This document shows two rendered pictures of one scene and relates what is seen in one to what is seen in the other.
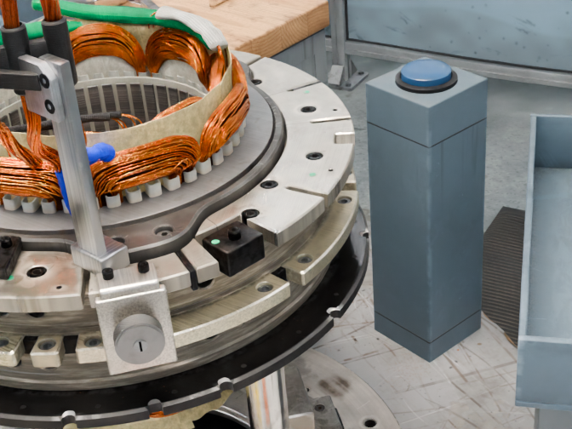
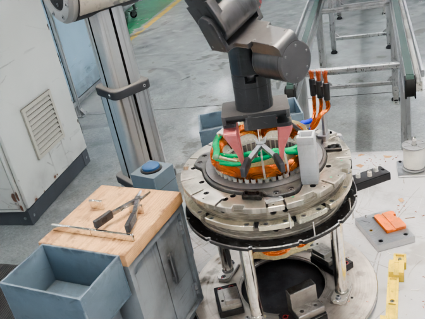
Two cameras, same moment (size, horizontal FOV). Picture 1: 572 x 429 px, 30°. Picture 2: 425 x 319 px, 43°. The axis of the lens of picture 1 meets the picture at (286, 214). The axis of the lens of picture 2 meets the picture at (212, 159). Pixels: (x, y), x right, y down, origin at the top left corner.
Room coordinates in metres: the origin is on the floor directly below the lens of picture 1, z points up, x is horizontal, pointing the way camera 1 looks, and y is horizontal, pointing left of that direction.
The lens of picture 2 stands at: (0.88, 0.98, 1.57)
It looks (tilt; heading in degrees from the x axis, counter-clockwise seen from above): 27 degrees down; 258
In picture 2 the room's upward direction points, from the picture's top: 11 degrees counter-clockwise
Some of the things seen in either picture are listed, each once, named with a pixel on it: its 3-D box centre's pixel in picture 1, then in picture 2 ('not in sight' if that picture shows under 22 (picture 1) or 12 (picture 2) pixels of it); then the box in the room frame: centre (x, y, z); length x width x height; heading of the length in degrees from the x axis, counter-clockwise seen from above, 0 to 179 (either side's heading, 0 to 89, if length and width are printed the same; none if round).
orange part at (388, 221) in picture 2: not in sight; (389, 221); (0.29, 0.04, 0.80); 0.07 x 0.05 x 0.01; 83
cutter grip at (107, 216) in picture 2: not in sight; (103, 219); (0.91, 0.12, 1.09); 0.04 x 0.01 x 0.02; 33
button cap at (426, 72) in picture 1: (426, 72); (150, 166); (0.78, -0.12, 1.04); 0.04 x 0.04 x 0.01
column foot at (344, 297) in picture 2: not in sight; (341, 292); (0.51, 0.20, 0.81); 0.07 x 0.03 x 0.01; 46
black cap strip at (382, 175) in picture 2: not in sight; (361, 180); (0.24, -0.17, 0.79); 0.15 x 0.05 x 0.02; 1
